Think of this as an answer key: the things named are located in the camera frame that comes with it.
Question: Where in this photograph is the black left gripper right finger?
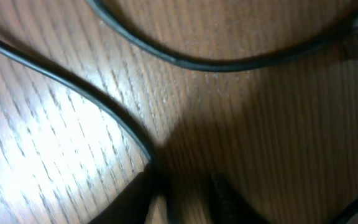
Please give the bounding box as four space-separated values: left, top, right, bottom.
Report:
208 174 269 224

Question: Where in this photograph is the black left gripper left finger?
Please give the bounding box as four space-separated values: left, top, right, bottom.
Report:
89 170 155 224

